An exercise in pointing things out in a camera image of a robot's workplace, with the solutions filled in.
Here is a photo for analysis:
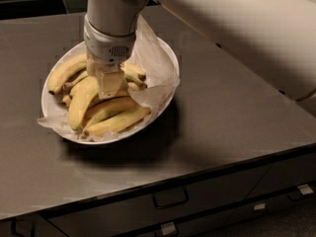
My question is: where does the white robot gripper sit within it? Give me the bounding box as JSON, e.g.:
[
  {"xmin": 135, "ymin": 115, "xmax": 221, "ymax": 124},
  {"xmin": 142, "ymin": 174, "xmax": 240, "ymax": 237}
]
[{"xmin": 84, "ymin": 16, "xmax": 136, "ymax": 99}]

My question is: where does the white paper liner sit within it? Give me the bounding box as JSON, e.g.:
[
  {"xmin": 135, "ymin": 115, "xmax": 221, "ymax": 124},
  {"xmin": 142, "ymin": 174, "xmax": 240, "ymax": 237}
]
[{"xmin": 38, "ymin": 17, "xmax": 180, "ymax": 145}]

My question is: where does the left dark drawer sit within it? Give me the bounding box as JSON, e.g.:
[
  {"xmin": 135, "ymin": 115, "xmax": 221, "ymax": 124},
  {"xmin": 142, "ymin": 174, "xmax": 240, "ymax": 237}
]
[{"xmin": 0, "ymin": 214, "xmax": 68, "ymax": 237}]

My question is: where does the large front yellow banana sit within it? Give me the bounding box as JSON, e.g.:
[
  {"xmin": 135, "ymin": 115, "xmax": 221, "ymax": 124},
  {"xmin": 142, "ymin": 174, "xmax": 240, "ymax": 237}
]
[{"xmin": 68, "ymin": 76, "xmax": 99, "ymax": 130}]

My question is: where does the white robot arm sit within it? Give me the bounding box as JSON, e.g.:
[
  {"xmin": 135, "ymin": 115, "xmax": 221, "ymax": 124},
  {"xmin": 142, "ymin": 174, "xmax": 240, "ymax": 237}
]
[{"xmin": 84, "ymin": 0, "xmax": 316, "ymax": 115}]

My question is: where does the top left banana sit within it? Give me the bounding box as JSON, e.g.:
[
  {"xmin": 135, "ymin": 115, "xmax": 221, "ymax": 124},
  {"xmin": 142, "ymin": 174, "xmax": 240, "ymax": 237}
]
[{"xmin": 46, "ymin": 53, "xmax": 87, "ymax": 95}]

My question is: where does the dark drawer with handle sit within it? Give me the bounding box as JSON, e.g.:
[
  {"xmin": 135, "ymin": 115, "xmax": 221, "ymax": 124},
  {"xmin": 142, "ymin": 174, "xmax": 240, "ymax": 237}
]
[{"xmin": 45, "ymin": 165, "xmax": 269, "ymax": 237}]

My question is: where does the greenish banana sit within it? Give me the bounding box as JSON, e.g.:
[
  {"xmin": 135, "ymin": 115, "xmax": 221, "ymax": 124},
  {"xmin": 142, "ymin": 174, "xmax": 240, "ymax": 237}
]
[
  {"xmin": 63, "ymin": 63, "xmax": 146, "ymax": 92},
  {"xmin": 82, "ymin": 97, "xmax": 136, "ymax": 128}
]

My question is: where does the bottom yellow banana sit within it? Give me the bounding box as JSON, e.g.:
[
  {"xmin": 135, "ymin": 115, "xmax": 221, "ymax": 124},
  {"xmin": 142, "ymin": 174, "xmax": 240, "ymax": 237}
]
[{"xmin": 79, "ymin": 106, "xmax": 151, "ymax": 139}]

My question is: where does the white oval bowl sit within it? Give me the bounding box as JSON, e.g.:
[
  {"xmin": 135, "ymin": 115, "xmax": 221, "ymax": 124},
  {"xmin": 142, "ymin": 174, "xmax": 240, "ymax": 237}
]
[{"xmin": 39, "ymin": 39, "xmax": 180, "ymax": 145}]

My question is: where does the lower dark drawer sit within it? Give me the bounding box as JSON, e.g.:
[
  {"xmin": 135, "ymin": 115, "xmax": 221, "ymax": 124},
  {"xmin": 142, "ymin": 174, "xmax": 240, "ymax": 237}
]
[{"xmin": 127, "ymin": 182, "xmax": 316, "ymax": 237}]

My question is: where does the lower greenish banana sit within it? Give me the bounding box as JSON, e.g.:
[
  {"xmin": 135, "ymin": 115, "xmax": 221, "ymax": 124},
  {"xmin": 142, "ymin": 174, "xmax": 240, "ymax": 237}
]
[{"xmin": 82, "ymin": 97, "xmax": 136, "ymax": 128}]

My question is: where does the right dark drawer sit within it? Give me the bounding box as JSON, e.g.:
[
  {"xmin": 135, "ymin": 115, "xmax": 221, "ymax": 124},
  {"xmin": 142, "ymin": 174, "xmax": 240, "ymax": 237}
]
[{"xmin": 249, "ymin": 153, "xmax": 316, "ymax": 198}]

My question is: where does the greenish middle banana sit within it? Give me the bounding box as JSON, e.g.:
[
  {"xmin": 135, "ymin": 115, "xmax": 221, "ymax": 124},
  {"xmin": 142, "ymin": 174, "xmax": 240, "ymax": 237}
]
[{"xmin": 63, "ymin": 63, "xmax": 146, "ymax": 92}]

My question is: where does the short hidden banana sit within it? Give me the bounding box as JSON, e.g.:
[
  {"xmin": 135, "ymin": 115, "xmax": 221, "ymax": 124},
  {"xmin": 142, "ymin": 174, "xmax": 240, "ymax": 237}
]
[{"xmin": 61, "ymin": 81, "xmax": 147, "ymax": 108}]

